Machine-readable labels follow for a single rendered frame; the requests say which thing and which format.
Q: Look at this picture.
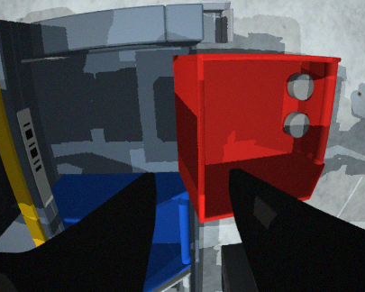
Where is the yellow flat bar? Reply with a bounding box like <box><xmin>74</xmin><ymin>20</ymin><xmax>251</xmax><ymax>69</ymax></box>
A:
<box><xmin>0</xmin><ymin>90</ymin><xmax>48</xmax><ymax>247</ymax></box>

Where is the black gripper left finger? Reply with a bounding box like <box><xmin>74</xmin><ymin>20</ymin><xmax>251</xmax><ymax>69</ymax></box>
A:
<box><xmin>0</xmin><ymin>172</ymin><xmax>157</xmax><ymax>292</ymax></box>

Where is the grey open bin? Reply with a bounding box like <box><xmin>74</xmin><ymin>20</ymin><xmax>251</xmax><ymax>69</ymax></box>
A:
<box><xmin>151</xmin><ymin>267</ymin><xmax>191</xmax><ymax>292</ymax></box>

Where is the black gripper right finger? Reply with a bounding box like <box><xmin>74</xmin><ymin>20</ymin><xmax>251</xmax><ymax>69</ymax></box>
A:
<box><xmin>229</xmin><ymin>169</ymin><xmax>365</xmax><ymax>292</ymax></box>

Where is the blue open bin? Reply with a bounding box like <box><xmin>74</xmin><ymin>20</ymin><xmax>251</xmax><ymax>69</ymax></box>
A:
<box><xmin>51</xmin><ymin>172</ymin><xmax>191</xmax><ymax>292</ymax></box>

